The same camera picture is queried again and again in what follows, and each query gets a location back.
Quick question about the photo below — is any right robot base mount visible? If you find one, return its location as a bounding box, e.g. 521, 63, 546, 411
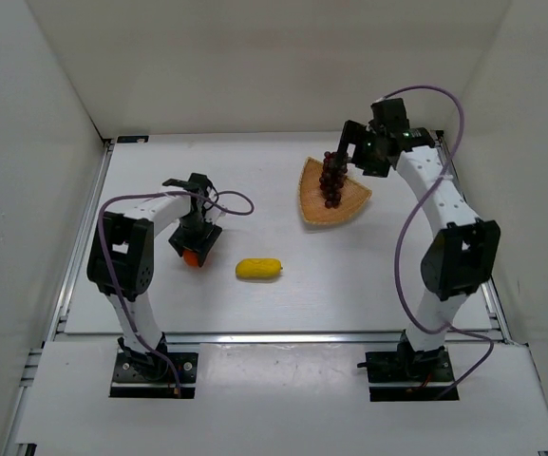
357, 351, 459, 403

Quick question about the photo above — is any yellow fake lemon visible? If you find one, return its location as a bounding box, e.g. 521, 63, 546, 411
236, 258, 283, 280

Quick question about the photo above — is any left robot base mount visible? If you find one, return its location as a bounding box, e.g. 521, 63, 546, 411
109, 337, 198, 400

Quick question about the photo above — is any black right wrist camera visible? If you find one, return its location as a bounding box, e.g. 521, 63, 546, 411
369, 98, 410, 135

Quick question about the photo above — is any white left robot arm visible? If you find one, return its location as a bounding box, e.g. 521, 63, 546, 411
86, 173, 222, 381

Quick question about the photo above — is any woven wicker fruit bowl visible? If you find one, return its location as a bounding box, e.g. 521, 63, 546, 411
298, 157, 372, 226

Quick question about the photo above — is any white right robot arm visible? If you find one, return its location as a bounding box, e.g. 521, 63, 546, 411
164, 120, 501, 378

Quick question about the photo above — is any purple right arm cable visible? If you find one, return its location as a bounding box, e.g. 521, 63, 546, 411
380, 85, 496, 403

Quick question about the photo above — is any purple fake grape bunch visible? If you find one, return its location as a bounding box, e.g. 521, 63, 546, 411
319, 151, 349, 209

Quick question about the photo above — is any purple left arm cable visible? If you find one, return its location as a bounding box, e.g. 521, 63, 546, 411
98, 190, 255, 398

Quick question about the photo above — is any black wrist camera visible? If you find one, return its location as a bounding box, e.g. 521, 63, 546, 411
369, 98, 410, 135
161, 173, 214, 197

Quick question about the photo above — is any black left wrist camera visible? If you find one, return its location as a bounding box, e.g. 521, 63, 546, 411
161, 173, 214, 197

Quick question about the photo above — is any aluminium table frame rail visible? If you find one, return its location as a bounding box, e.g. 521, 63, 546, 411
15, 133, 548, 455

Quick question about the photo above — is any orange fake mandarin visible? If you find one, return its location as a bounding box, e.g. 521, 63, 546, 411
181, 250, 200, 268

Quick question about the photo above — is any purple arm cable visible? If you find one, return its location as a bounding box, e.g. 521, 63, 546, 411
380, 85, 496, 403
98, 190, 255, 398

